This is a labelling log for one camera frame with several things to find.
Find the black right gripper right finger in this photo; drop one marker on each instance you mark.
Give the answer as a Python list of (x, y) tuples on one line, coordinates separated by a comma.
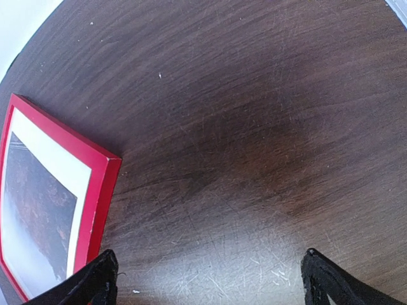
[(325, 282)]

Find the photo in frame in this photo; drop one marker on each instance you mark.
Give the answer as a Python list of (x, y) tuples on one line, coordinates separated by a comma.
[(43, 195)]

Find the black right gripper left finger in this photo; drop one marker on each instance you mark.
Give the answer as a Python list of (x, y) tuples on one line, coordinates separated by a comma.
[(93, 284)]

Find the red picture frame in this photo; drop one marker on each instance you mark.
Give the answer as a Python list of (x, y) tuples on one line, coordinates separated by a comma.
[(104, 165)]

